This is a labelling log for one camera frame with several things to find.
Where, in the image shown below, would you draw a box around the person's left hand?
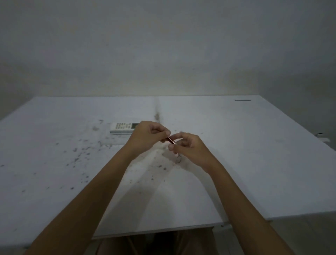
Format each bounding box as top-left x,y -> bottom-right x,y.
125,121 -> 171,156

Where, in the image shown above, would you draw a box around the person's right hand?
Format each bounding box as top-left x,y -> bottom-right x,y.
168,133 -> 219,175

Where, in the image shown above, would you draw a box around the small red keychain tool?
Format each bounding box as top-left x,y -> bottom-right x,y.
167,137 -> 182,164

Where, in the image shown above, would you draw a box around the person's right forearm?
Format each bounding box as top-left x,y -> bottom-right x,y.
207,161 -> 296,255

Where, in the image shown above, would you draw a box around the person's left forearm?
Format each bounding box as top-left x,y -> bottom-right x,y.
24,146 -> 138,255

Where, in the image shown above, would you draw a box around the white remote control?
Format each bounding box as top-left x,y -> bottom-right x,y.
110,122 -> 140,135

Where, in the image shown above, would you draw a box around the person's brown shorts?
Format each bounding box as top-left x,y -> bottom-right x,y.
96,228 -> 217,255

